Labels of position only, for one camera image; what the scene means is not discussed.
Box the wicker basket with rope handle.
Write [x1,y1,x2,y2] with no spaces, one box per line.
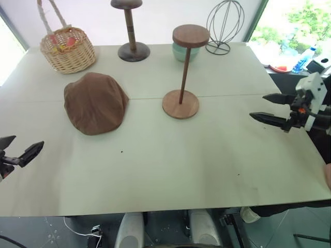
[37,0,97,75]

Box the pale green bowl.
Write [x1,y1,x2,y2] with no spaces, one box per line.
[172,42,202,63]

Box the red plate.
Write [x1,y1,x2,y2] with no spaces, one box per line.
[268,64,292,74]

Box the brown cap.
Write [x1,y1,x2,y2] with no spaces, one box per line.
[63,72,130,136]

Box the dark wooden hat stand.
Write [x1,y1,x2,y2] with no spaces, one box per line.
[110,0,151,63]

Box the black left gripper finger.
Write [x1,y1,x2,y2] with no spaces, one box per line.
[17,141,45,168]
[0,135,17,151]

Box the black wire head form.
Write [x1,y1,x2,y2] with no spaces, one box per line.
[205,0,246,55]

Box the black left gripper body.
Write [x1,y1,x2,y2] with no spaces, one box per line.
[0,148,22,180]

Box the plastic water bottle blue label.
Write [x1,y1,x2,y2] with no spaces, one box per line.
[292,43,318,73]

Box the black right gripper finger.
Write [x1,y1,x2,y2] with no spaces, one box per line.
[249,112,292,130]
[262,93,297,105]

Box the white shoe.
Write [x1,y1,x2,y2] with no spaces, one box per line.
[240,206,261,224]

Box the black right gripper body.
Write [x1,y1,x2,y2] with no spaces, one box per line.
[283,90,318,133]

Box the black floor device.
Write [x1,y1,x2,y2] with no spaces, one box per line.
[86,224,103,248]

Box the white cable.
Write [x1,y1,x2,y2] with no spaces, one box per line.
[63,216,103,238]

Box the light wooden hat stand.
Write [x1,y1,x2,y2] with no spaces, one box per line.
[162,24,210,120]

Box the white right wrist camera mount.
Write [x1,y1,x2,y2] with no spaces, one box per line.
[295,72,327,130]

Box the black box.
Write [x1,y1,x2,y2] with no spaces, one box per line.
[306,58,331,74]

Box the silver robot leg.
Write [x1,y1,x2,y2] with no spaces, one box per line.
[114,212,145,248]
[189,209,221,248]

